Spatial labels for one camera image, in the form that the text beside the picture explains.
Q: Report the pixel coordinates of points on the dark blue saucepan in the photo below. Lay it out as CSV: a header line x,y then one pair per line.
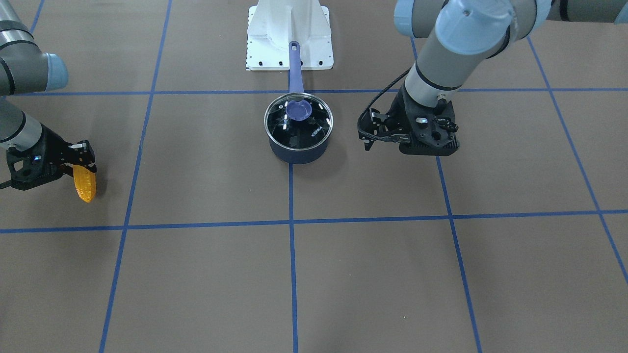
x,y
295,84

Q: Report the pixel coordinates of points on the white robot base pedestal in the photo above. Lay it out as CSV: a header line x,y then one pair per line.
x,y
273,24

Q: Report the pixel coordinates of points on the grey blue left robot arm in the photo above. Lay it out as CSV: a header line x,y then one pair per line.
x,y
460,34

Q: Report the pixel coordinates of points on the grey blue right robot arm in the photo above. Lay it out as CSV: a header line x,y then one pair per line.
x,y
24,68

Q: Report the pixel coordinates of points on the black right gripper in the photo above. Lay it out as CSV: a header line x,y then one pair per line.
x,y
49,145

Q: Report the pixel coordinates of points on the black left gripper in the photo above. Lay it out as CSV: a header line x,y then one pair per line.
x,y
401,110

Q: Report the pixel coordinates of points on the yellow corn cob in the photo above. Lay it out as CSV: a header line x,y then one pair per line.
x,y
86,188

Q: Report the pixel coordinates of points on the glass pot lid blue knob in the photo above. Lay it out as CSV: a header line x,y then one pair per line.
x,y
298,122

